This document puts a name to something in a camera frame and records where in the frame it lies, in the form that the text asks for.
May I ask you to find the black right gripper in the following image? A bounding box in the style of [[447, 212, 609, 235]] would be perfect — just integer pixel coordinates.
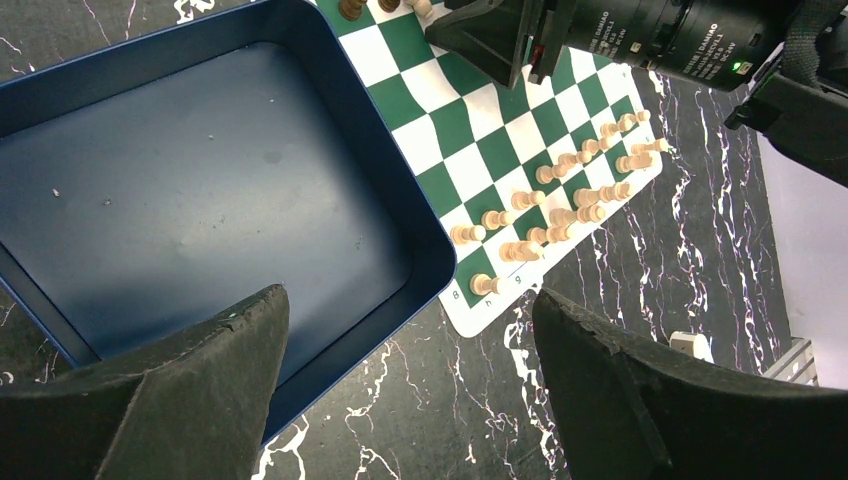
[[424, 0, 795, 92]]

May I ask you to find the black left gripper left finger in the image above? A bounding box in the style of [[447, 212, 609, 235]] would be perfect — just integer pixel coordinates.
[[1, 284, 290, 479]]

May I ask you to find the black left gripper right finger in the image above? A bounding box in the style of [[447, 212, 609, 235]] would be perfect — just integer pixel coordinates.
[[531, 288, 847, 479]]

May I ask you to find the light wooden chess piece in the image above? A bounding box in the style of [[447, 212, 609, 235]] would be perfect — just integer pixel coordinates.
[[404, 0, 433, 19], [620, 109, 652, 126], [615, 151, 661, 173], [499, 241, 544, 262], [600, 117, 634, 137], [511, 190, 546, 210], [526, 225, 577, 244], [573, 182, 634, 208]]

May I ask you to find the light wooden pawn piece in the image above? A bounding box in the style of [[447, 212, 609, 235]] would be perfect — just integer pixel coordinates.
[[558, 151, 593, 170], [481, 210, 516, 230], [581, 136, 618, 156], [450, 225, 487, 245], [535, 164, 570, 184]]

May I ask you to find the light wooden king piece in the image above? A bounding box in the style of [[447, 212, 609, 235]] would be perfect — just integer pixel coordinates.
[[549, 204, 606, 227]]

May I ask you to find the dark wooden chess piece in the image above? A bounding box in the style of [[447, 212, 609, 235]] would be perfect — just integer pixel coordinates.
[[378, 0, 401, 13], [338, 0, 367, 22]]

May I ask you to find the green white chess board mat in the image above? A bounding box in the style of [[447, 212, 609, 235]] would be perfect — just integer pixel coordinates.
[[319, 1, 661, 338]]

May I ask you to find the small white blue stapler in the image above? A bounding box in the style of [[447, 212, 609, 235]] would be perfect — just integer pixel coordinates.
[[669, 331, 714, 364]]

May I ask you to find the dark blue tin box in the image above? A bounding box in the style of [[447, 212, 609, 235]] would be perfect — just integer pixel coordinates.
[[1, 1, 456, 440]]

